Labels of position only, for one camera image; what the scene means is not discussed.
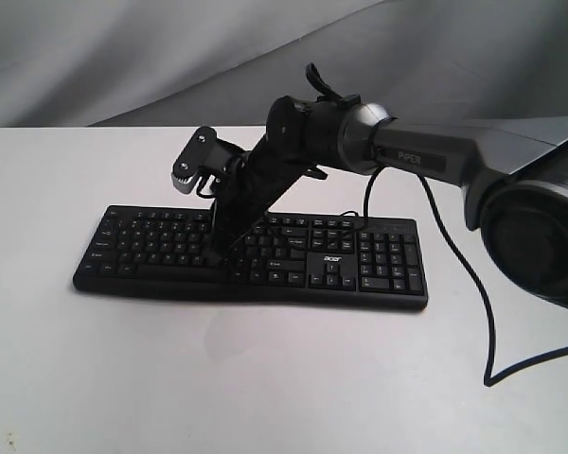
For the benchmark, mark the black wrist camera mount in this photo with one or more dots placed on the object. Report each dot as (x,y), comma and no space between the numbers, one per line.
(205,164)

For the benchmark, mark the grey backdrop cloth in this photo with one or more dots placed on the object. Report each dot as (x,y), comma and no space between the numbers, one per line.
(186,63)

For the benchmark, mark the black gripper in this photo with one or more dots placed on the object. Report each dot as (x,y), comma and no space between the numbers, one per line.
(247,193)

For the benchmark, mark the black Acer keyboard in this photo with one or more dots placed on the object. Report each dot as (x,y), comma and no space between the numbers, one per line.
(295,259)

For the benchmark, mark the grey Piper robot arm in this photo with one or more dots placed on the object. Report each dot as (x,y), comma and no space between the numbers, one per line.
(513,174)

